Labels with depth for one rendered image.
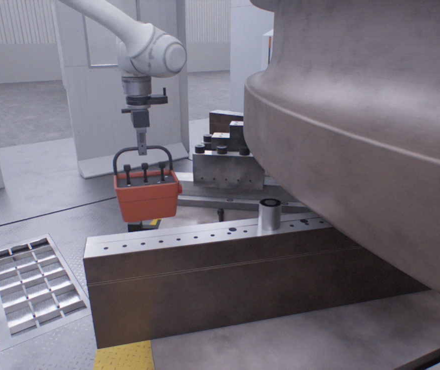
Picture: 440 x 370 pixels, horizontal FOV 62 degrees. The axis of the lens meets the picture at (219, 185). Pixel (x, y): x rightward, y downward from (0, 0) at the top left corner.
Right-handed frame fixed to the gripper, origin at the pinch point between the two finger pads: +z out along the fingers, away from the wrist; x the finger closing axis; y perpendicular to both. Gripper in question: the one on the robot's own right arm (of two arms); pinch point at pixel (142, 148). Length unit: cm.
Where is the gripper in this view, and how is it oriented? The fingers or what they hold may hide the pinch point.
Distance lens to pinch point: 124.3
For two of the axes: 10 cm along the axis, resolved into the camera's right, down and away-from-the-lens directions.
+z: 0.0, 9.3, 3.7
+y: -9.6, 1.0, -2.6
